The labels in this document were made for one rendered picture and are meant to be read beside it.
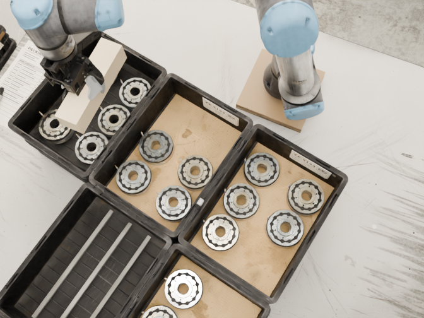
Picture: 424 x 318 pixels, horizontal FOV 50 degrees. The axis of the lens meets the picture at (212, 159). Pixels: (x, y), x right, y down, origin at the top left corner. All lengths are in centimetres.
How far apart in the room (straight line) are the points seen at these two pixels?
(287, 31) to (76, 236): 82
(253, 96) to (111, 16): 76
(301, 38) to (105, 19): 39
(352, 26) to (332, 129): 117
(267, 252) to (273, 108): 50
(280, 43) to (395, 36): 174
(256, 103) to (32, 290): 89
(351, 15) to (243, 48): 113
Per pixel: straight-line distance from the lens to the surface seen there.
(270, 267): 129
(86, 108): 115
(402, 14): 276
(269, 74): 151
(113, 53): 121
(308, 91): 127
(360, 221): 149
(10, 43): 242
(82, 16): 90
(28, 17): 90
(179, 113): 141
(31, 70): 176
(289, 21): 93
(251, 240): 129
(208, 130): 138
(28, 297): 139
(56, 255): 138
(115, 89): 148
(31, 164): 162
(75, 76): 106
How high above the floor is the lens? 211
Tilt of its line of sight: 72 degrees down
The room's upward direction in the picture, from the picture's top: 7 degrees counter-clockwise
